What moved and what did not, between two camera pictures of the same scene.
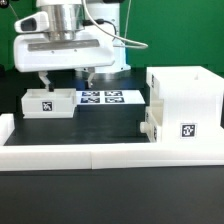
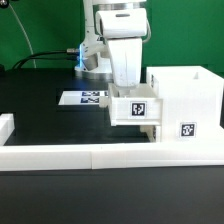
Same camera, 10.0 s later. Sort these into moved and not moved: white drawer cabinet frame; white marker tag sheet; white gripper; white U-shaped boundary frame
Moved: white gripper; white marker tag sheet
Not moved: white U-shaped boundary frame; white drawer cabinet frame
